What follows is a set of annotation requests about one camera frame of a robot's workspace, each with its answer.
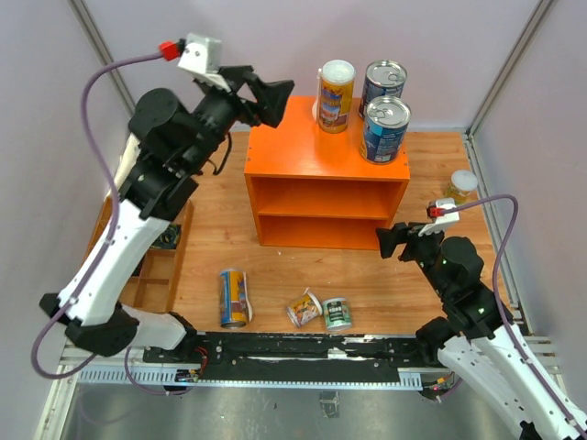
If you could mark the blue soup can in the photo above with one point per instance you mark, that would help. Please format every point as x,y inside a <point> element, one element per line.
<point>385,123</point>

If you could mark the orange noodle cup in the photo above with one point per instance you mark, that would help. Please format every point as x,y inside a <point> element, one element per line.
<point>304,309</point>

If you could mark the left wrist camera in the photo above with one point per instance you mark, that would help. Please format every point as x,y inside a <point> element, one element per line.
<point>201,58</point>

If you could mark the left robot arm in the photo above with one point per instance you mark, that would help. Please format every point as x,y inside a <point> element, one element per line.
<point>175,144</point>

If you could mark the white lid yellow jar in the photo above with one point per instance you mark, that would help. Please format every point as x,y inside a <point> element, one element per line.
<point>461,185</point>

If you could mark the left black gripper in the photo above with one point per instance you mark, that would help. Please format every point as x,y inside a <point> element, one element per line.
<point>271,96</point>

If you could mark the orange wooden shelf cabinet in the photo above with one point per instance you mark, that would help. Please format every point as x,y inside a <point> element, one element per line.
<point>311,189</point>

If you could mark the tall yellow purple can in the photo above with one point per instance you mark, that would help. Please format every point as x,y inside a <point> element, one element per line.
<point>335,85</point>

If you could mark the white cloth under stripes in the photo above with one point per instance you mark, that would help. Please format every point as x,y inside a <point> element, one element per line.
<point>127,160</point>

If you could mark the wooden compartment tray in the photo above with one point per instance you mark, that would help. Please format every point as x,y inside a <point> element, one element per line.
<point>153,284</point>

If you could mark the dark blue food can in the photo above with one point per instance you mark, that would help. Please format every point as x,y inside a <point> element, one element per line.
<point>382,77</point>

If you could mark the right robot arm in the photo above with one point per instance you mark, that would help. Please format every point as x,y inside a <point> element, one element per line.
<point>478,340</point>

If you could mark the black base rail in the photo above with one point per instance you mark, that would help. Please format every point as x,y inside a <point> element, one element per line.
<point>301,359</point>

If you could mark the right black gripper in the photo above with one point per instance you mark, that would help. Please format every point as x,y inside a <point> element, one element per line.
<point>388,238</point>

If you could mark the tall colourful can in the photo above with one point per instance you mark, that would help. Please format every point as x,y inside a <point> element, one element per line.
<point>235,307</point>

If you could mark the green white noodle cup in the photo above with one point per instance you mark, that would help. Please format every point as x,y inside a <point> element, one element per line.
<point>336,314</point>

